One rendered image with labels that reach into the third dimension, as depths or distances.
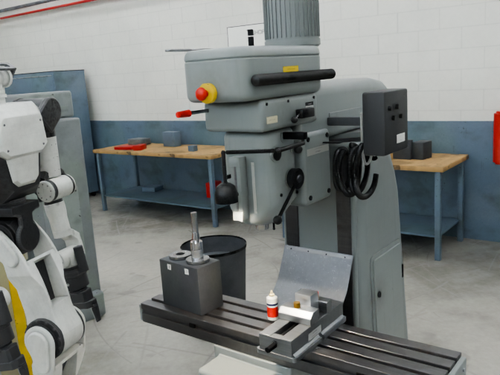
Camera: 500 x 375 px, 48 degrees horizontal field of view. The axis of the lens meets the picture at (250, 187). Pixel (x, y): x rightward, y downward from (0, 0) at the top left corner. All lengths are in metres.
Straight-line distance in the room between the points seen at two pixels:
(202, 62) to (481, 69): 4.44
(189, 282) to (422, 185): 4.36
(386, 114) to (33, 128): 1.13
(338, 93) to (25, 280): 1.27
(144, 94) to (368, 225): 6.52
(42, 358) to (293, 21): 1.38
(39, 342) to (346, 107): 1.36
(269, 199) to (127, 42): 6.99
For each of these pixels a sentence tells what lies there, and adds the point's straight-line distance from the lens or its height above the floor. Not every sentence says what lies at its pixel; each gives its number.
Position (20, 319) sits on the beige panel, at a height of 0.55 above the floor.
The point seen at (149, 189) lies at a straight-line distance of 8.10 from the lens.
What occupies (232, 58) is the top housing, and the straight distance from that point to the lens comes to 1.67.
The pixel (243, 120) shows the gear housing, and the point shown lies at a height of 1.67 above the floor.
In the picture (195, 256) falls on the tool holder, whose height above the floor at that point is 1.15.
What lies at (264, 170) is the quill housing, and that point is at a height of 1.50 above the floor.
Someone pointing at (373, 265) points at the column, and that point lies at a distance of 2.31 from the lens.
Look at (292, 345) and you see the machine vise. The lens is 1.80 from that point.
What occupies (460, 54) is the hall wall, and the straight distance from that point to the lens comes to 5.98.
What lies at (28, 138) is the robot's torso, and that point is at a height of 1.66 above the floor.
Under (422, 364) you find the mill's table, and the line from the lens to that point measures 1.83.
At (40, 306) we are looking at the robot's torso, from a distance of 1.97.
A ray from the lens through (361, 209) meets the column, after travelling 2.21.
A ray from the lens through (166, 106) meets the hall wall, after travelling 8.18.
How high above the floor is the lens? 1.82
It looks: 12 degrees down
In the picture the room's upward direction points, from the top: 4 degrees counter-clockwise
